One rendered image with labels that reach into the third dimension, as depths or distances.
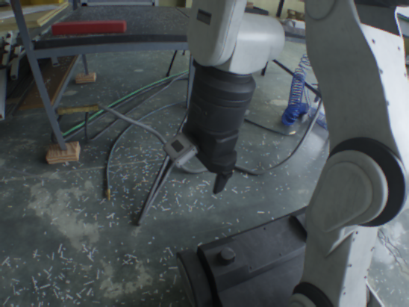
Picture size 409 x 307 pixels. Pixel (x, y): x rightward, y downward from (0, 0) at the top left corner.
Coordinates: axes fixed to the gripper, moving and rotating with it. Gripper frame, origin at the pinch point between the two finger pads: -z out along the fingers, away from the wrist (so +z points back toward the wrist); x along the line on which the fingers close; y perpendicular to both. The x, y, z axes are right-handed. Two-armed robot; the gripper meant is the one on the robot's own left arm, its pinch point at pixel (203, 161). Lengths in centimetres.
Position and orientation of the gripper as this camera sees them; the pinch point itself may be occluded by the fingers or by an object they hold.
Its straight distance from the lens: 42.0
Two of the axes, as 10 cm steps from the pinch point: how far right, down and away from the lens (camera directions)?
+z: 2.0, -6.7, -7.1
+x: -6.0, -6.6, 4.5
